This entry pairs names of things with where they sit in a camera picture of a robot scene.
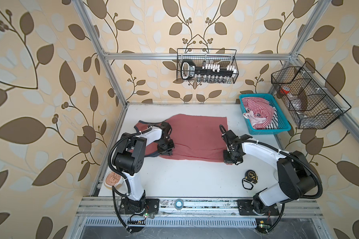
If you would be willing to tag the black tape measure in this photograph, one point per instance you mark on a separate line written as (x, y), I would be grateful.
(249, 180)

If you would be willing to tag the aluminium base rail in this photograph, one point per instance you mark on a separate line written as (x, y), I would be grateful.
(202, 207)

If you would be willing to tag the red capped plastic bottle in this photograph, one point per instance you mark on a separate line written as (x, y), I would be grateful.
(293, 102)

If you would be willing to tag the red white striped garment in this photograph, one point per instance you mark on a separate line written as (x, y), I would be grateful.
(260, 113)

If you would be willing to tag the wire basket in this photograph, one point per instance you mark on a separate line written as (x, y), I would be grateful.
(321, 95)
(222, 56)

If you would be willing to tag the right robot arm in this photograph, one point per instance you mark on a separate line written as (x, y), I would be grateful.
(296, 179)

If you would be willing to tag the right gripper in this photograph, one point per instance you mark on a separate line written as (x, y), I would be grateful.
(227, 160)

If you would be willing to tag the right wire basket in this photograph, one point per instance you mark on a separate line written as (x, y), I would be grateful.
(321, 95)

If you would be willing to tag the black socket set tool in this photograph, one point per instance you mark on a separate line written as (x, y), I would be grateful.
(189, 70)

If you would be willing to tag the round blue button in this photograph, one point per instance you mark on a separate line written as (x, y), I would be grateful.
(179, 204)

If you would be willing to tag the teal plastic basket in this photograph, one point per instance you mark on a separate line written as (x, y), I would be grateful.
(283, 124)

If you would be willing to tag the red tank top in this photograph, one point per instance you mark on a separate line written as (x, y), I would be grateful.
(195, 138)

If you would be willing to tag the round tan pad dish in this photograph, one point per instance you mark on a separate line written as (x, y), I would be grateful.
(113, 179)

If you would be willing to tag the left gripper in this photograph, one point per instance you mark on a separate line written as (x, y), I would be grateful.
(169, 151)

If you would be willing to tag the back wire basket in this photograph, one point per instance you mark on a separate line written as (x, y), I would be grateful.
(222, 56)

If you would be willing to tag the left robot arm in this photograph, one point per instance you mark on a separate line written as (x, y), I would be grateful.
(126, 159)

